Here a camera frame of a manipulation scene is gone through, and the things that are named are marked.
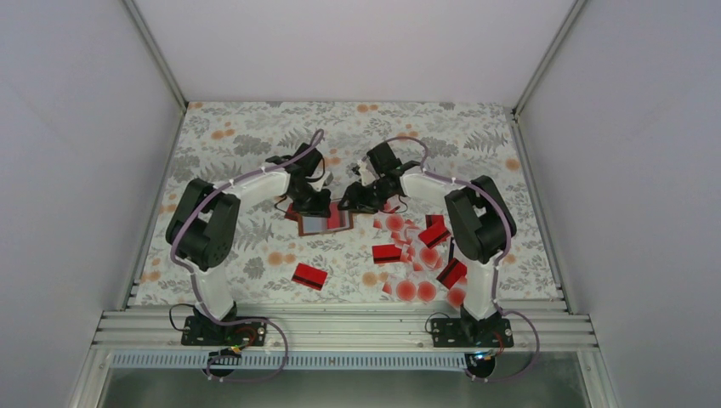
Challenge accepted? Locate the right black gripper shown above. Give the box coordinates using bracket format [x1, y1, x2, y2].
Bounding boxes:
[338, 178, 395, 215]

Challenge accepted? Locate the brown leather card holder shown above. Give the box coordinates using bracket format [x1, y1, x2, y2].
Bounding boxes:
[298, 200, 354, 236]

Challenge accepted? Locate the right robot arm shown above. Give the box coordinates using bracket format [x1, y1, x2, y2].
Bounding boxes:
[338, 141, 516, 346]

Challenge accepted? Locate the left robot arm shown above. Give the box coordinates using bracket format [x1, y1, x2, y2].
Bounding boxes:
[166, 132, 332, 344]

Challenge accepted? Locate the red card upper left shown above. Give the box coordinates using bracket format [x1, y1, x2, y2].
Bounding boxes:
[284, 204, 300, 223]

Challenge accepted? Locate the red card centre pile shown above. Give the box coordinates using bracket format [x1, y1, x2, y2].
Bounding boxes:
[372, 244, 403, 264]

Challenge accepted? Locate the red card black stripe pile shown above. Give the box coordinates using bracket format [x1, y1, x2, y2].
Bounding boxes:
[417, 220, 451, 249]

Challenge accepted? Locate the red card lower left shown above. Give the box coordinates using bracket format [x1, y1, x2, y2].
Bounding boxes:
[291, 263, 328, 291]

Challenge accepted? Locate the white card red circle bottom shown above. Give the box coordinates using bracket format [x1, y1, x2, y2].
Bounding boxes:
[414, 280, 438, 303]

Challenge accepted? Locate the red card lower right pile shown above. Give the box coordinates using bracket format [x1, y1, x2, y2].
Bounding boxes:
[436, 258, 468, 289]

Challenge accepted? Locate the floral patterned table mat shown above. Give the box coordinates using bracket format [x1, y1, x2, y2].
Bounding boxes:
[134, 102, 558, 306]

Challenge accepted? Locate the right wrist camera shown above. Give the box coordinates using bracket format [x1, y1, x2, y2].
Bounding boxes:
[351, 160, 375, 185]

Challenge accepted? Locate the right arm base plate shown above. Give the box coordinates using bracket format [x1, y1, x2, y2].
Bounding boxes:
[429, 317, 514, 349]

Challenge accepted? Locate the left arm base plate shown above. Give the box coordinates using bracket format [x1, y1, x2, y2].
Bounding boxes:
[180, 316, 267, 347]

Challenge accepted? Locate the aluminium rail frame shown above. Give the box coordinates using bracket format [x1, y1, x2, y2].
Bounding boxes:
[92, 312, 599, 352]

